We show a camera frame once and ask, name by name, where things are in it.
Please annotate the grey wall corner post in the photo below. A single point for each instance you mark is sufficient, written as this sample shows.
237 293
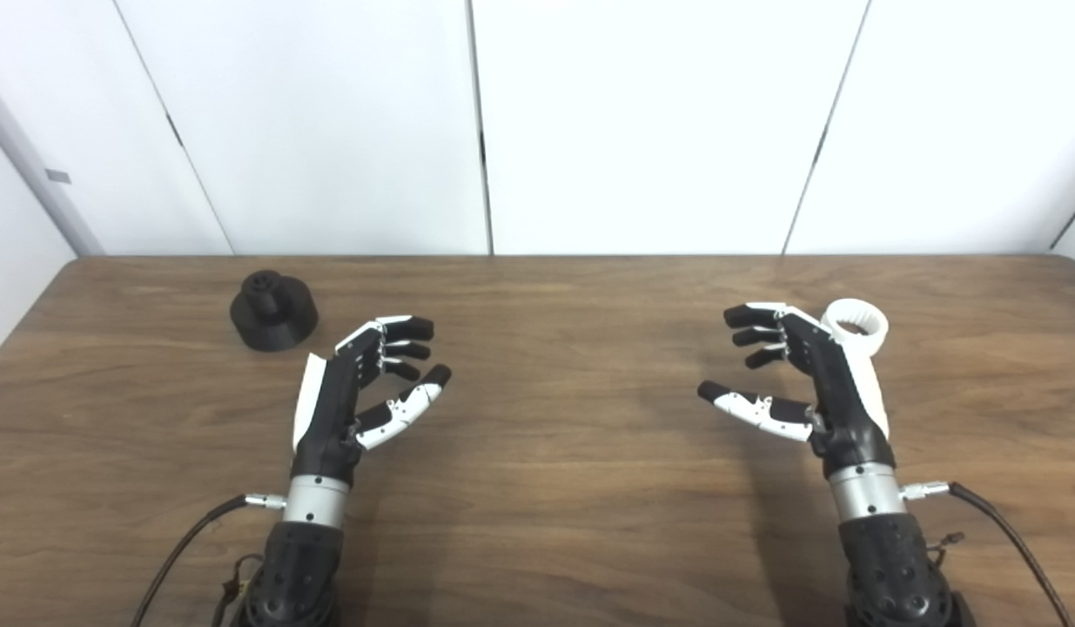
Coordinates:
41 170

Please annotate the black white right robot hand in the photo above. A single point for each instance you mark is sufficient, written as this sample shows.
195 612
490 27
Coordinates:
842 401

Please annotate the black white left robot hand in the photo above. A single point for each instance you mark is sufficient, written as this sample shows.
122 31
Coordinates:
326 409

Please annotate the round black stepped part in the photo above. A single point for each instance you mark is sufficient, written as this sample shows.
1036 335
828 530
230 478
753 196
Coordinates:
274 318

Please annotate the small grey wall tag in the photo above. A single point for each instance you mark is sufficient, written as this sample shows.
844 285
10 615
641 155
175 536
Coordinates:
58 176

